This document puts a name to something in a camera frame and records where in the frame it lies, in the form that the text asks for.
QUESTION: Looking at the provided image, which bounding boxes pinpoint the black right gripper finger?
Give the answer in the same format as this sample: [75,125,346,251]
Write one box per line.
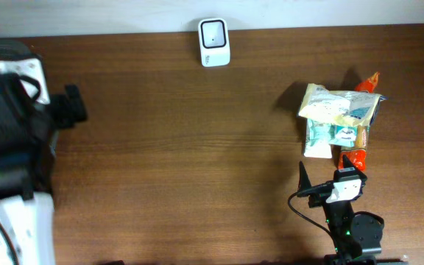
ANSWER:
[342,155,367,181]
[297,161,311,197]

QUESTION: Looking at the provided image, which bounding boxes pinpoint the orange spaghetti packet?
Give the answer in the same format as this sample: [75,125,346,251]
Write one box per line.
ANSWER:
[337,71,380,171]

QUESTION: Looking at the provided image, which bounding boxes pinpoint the small teal tissue pack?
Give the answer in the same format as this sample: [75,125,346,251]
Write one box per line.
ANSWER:
[328,125,358,147]

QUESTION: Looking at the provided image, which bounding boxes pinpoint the white tube with tan cap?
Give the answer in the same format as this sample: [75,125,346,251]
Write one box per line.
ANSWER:
[303,124,332,159]

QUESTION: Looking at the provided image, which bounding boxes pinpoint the teal wipes packet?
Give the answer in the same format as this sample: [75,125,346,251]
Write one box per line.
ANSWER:
[306,119,333,146]

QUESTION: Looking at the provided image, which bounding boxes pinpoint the cream snack bag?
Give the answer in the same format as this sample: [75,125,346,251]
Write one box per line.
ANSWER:
[298,83,385,127]

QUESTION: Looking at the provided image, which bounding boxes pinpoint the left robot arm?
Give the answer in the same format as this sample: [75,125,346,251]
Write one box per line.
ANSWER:
[0,40,88,264]

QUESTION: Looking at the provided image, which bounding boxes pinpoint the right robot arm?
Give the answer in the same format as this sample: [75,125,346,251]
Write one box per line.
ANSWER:
[288,156,405,265]

